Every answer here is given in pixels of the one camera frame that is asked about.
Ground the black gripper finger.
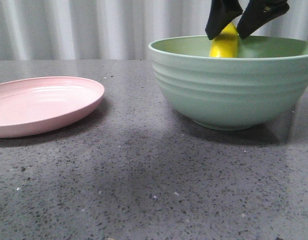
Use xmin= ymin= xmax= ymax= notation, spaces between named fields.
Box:
xmin=205 ymin=0 xmax=243 ymax=40
xmin=237 ymin=0 xmax=290 ymax=39

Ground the yellow banana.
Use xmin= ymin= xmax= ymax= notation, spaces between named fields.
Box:
xmin=209 ymin=22 xmax=239 ymax=58

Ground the green ribbed bowl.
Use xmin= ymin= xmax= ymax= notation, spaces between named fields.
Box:
xmin=149 ymin=35 xmax=308 ymax=131

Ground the pink plate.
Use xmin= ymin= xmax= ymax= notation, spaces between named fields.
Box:
xmin=0 ymin=76 xmax=104 ymax=138

